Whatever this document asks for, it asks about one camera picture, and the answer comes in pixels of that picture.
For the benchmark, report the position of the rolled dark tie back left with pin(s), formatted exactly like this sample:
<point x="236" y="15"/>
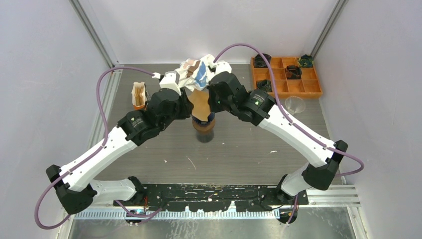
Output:
<point x="260" y="62"/>

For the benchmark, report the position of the glass carafe dark wood collar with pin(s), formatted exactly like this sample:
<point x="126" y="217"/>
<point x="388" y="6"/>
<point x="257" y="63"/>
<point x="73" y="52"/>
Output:
<point x="205" y="136"/>

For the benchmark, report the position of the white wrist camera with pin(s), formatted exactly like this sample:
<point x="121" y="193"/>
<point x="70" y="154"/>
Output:
<point x="220" y="67"/>
<point x="168" y="80"/>

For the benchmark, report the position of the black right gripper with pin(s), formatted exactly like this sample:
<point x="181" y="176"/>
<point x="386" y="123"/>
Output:
<point x="214" y="108"/>

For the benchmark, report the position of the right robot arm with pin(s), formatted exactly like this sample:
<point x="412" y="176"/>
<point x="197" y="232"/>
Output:
<point x="259" y="108"/>

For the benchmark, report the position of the brown paper coffee filter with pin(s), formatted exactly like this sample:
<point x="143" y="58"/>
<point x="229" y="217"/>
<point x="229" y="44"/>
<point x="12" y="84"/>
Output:
<point x="201" y="108"/>

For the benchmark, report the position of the crumpled white plastic bag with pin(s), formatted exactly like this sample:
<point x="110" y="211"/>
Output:
<point x="195" y="74"/>

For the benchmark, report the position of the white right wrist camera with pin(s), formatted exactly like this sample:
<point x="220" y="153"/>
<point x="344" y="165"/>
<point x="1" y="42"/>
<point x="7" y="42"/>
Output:
<point x="220" y="67"/>

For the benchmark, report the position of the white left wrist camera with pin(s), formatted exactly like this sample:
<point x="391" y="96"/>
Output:
<point x="168" y="80"/>

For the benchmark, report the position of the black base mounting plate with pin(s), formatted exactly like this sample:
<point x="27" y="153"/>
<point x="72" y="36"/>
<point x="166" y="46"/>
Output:
<point x="203" y="197"/>

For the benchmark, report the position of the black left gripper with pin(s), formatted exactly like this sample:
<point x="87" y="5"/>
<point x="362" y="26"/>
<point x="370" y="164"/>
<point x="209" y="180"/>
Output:
<point x="187" y="106"/>

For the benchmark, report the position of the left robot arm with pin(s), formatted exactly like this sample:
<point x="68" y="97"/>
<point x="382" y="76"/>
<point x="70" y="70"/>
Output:
<point x="76" y="187"/>

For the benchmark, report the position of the rolled green floral tie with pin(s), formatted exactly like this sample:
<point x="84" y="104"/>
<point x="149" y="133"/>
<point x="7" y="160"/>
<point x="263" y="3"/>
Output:
<point x="306" y="61"/>

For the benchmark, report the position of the rolled dark green tie front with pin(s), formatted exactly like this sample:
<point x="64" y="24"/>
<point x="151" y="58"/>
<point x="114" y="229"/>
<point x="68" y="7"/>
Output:
<point x="265" y="85"/>

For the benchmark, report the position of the rolled orange floral tie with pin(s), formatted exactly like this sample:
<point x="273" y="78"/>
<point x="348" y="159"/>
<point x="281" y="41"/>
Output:
<point x="293" y="72"/>

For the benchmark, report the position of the orange coffee filter box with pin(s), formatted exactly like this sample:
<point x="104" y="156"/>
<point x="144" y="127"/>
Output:
<point x="139" y="95"/>

